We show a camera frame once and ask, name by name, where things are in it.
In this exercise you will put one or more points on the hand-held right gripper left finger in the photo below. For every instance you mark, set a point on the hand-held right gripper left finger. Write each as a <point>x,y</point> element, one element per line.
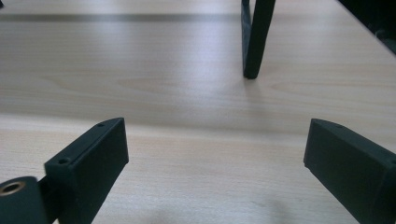
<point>90,168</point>

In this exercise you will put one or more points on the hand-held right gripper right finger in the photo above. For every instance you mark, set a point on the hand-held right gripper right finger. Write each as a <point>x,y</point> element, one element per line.
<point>355,168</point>

